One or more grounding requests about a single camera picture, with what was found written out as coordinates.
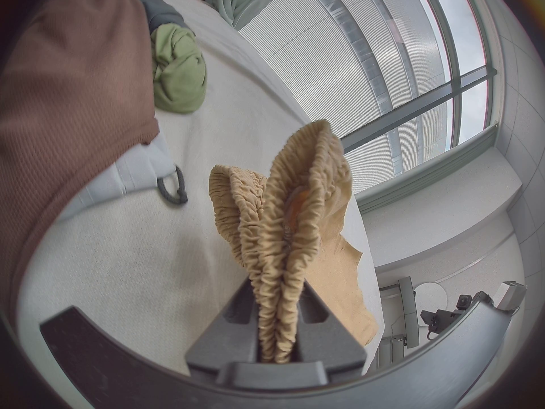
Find green garment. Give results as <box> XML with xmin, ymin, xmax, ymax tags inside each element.
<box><xmin>152</xmin><ymin>24</ymin><xmax>208</xmax><ymax>115</ymax></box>

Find window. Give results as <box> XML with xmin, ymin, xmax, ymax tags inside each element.
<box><xmin>234</xmin><ymin>0</ymin><xmax>501</xmax><ymax>210</ymax></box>

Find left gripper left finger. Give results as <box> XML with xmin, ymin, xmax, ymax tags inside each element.
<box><xmin>185</xmin><ymin>277</ymin><xmax>260</xmax><ymax>376</ymax></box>

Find brown shorts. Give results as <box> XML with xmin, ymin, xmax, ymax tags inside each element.
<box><xmin>0</xmin><ymin>0</ymin><xmax>162</xmax><ymax>301</ymax></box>

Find tan shorts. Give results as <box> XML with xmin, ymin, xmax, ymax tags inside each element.
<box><xmin>209</xmin><ymin>119</ymin><xmax>380</xmax><ymax>364</ymax></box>

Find pale grey garment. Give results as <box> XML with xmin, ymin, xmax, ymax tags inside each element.
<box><xmin>85</xmin><ymin>137</ymin><xmax>189</xmax><ymax>205</ymax></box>

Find bed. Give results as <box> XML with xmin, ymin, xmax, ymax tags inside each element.
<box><xmin>17</xmin><ymin>0</ymin><xmax>386</xmax><ymax>378</ymax></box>

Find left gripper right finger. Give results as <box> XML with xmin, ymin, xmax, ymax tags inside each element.
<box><xmin>294</xmin><ymin>279</ymin><xmax>367</xmax><ymax>376</ymax></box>

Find black garment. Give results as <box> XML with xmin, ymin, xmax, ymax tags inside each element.
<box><xmin>134</xmin><ymin>0</ymin><xmax>190</xmax><ymax>31</ymax></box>

